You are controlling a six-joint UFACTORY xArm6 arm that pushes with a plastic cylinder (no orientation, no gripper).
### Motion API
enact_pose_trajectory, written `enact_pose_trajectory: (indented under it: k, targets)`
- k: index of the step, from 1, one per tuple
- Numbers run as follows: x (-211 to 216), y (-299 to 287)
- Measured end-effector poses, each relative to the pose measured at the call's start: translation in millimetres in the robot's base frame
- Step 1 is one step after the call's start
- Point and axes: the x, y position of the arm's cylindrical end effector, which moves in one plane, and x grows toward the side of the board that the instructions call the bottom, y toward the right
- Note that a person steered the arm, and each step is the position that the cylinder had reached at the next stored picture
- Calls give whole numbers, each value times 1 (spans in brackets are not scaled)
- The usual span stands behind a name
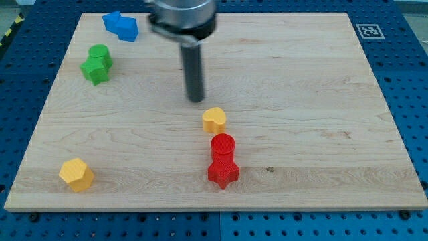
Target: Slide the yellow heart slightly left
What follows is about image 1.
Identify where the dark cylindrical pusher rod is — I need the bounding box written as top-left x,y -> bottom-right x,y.
180,44 -> 205,103

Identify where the yellow heart block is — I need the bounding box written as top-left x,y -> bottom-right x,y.
202,107 -> 227,134

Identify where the blue pentagon block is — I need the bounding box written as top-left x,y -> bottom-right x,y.
115,17 -> 139,42

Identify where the blue cube block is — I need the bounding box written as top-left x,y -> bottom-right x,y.
102,11 -> 121,33

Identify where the green cylinder block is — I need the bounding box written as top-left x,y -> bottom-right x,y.
88,44 -> 113,69

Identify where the green star block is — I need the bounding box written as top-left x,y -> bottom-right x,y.
80,57 -> 110,86

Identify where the red cylinder block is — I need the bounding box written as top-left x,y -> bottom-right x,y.
211,133 -> 236,164

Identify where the wooden board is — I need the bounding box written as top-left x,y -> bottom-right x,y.
5,13 -> 427,212

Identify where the red star block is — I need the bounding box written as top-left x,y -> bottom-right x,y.
207,155 -> 240,189

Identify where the yellow hexagon block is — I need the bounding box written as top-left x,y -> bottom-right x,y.
59,158 -> 94,193

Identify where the white fiducial marker tag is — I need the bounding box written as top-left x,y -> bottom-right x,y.
356,23 -> 385,39

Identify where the black bolt left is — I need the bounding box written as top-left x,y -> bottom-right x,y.
28,212 -> 40,223

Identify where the black bolt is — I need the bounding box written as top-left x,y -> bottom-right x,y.
399,210 -> 411,220
28,212 -> 40,223

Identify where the black bolt right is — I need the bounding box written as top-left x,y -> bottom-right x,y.
399,210 -> 411,220

